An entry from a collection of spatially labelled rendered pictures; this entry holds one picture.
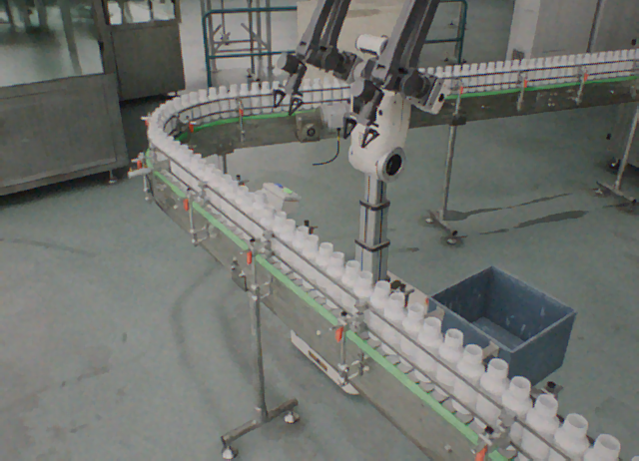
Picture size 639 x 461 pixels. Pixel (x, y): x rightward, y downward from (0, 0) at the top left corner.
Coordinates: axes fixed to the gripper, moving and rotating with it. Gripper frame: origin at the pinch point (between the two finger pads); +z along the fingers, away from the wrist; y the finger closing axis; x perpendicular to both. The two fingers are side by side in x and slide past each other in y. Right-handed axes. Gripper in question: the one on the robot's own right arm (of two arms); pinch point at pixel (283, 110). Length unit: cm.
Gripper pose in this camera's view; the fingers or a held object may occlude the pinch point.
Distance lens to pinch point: 239.5
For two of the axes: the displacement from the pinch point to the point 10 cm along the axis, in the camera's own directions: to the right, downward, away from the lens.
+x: 6.5, 1.4, 7.5
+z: -4.0, 9.0, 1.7
